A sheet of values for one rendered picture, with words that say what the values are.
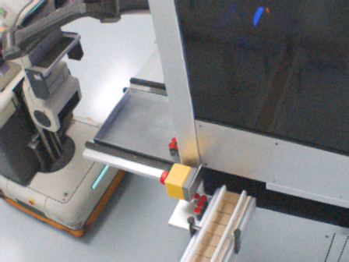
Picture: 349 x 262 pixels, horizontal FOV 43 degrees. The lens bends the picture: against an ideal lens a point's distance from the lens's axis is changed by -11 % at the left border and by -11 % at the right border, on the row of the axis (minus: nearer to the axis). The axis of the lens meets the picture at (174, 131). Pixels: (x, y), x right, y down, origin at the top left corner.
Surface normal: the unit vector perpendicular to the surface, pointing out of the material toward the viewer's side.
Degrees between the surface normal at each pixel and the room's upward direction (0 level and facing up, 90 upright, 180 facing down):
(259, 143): 90
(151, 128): 0
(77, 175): 0
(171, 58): 90
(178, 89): 90
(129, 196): 0
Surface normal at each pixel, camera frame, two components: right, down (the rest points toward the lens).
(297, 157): -0.41, 0.70
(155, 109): -0.14, -0.67
